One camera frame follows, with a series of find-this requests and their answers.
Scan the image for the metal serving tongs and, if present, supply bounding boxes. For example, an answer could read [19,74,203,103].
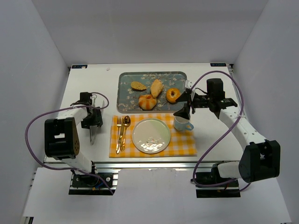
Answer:
[89,106,103,145]

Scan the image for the brown seeded bread slice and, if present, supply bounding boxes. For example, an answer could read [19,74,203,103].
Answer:
[130,81,147,91]

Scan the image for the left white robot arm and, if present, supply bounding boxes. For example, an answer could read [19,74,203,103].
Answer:
[44,92,103,174]

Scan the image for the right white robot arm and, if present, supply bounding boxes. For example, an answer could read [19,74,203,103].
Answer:
[174,78,281,183]

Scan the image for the long pale bread loaf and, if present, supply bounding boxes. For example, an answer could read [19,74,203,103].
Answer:
[150,79,164,98]

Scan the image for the round twisted bread roll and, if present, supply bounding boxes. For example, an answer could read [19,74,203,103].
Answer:
[138,94,157,110]

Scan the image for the white and blue cup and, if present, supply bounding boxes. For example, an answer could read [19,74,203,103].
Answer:
[173,116,194,131]

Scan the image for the gold fork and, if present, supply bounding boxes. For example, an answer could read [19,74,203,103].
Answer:
[116,117,122,154]

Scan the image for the gold spoon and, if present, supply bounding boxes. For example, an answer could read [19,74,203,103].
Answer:
[120,116,131,151]

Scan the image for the right blue corner label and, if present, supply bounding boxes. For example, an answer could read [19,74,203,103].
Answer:
[210,63,227,67]

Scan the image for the blue corner label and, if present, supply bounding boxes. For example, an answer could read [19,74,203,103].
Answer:
[71,64,87,69]
[210,63,227,67]

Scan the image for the yellow checkered placemat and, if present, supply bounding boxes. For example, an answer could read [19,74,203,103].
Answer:
[109,113,197,158]

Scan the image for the blue floral tray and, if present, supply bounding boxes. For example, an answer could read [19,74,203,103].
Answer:
[116,71,187,113]

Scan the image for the gold knife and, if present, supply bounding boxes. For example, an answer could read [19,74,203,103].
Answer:
[117,118,124,151]

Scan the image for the left blue corner label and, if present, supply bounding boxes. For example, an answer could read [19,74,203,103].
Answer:
[71,64,87,69]

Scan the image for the white and green plate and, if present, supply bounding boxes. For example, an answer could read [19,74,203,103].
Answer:
[131,118,171,154]

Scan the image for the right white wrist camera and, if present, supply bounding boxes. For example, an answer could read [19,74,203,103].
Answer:
[185,80,195,101]

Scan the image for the orange ring donut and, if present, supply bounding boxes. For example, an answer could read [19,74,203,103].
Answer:
[166,88,181,104]

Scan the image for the aluminium front rail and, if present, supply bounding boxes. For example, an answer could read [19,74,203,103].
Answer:
[44,161,243,175]

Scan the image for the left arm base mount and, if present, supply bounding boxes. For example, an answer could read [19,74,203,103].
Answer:
[69,169,118,196]

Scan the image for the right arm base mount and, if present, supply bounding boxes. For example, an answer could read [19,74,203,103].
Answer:
[195,164,241,198]

